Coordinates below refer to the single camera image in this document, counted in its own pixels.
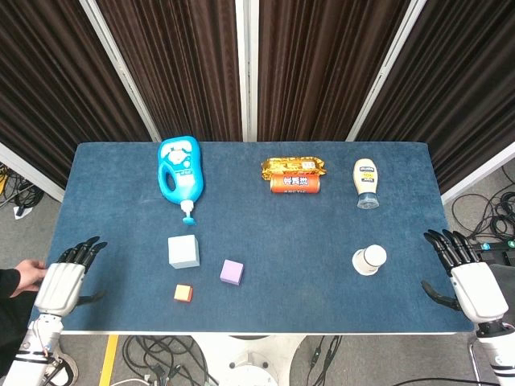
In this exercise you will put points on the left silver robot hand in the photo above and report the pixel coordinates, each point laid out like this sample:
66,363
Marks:
60,287

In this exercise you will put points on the bare person hand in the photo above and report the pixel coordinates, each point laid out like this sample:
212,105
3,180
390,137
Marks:
30,275

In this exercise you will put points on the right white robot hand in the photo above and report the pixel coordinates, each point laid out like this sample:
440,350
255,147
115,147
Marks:
479,289

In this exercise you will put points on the small orange yellow cube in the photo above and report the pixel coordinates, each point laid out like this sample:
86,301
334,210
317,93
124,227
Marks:
183,292

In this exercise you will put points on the purple cube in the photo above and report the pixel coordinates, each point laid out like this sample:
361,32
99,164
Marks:
232,271

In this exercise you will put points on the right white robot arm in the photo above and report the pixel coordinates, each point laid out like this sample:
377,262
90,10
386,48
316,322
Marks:
499,354

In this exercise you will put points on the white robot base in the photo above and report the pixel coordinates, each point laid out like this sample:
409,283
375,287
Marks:
249,358

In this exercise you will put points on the black power strip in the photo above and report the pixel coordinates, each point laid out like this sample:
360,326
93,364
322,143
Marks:
501,251

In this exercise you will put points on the person in black clothes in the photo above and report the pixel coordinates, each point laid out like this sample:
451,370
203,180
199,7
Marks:
10,317

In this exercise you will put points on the white paper cup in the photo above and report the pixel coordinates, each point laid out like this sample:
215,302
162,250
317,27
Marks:
370,259

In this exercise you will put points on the light blue large cube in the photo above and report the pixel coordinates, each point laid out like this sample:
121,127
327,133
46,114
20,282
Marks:
183,251

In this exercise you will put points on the mayonnaise squeeze bottle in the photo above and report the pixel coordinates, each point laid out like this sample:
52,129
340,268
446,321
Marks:
366,177

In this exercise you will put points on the blue detergent pump bottle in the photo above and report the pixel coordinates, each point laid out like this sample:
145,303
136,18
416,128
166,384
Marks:
181,177

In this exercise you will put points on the dark brown pleated partition panel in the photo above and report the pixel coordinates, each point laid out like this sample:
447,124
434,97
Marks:
318,68
462,80
181,68
52,80

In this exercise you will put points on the blue table mat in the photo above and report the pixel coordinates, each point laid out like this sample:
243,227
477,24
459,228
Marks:
281,241

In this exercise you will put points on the orange soda can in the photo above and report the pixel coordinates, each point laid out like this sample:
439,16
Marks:
295,184

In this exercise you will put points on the golden snack packet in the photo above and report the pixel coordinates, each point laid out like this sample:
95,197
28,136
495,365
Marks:
293,164

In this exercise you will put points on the white partition frame rail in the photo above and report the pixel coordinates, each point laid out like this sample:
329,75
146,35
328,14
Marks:
28,171
479,173

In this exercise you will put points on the white partition frame post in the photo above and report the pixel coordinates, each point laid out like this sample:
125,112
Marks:
246,68
120,70
386,72

